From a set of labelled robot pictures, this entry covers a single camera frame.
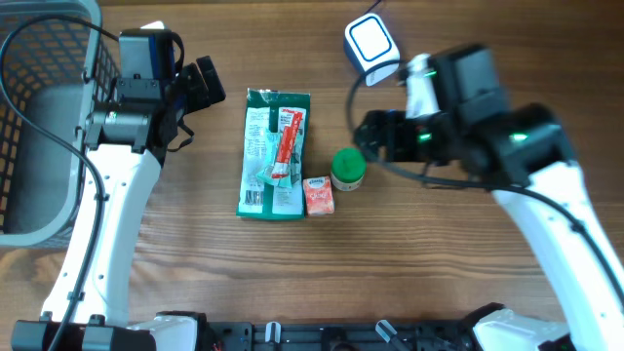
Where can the red tissue pack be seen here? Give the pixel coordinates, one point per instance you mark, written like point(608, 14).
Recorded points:
point(318, 196)

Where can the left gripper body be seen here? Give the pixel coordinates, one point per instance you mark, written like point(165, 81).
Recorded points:
point(190, 93)

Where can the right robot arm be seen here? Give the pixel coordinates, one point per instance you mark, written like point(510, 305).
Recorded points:
point(525, 160)

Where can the green glove package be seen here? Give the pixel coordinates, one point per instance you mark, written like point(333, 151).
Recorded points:
point(271, 187)

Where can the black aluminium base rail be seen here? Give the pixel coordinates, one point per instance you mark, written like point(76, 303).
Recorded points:
point(341, 336)

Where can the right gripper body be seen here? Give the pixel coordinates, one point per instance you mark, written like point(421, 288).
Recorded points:
point(420, 139)

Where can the red toothpaste tube box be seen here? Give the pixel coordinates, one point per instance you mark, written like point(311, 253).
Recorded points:
point(287, 144)

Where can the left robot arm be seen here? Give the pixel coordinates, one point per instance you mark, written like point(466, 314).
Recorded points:
point(127, 138)

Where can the grey plastic shopping basket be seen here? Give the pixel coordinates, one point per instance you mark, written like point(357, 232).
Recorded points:
point(55, 70)

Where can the white barcode scanner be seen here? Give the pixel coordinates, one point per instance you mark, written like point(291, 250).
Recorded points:
point(367, 42)

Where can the green lid jar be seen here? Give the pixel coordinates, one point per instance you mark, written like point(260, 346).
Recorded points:
point(348, 168)

